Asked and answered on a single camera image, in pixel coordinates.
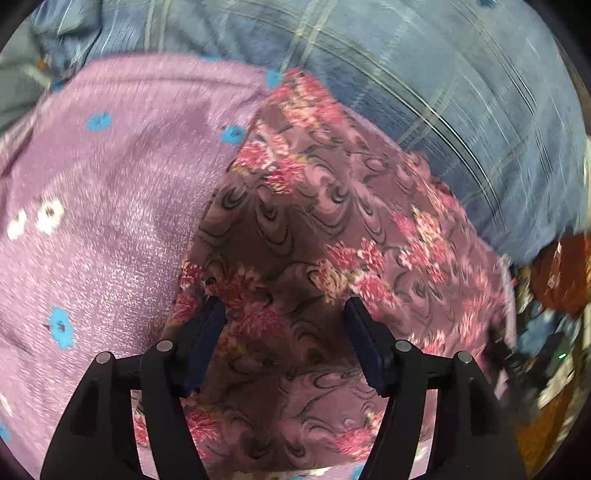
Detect blue plaid pillow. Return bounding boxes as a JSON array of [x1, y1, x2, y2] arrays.
[[30, 0, 588, 263]]

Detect blue denim jeans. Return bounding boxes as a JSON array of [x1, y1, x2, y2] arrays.
[[516, 300, 581, 357]]

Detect grey striped folded blanket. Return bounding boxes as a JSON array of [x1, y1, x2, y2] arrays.
[[0, 20, 53, 134]]

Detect purple floral bed sheet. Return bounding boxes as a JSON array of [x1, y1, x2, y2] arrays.
[[1, 54, 271, 479]]

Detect maroon floral patterned shirt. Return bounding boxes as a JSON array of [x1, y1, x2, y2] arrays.
[[164, 70, 507, 479]]

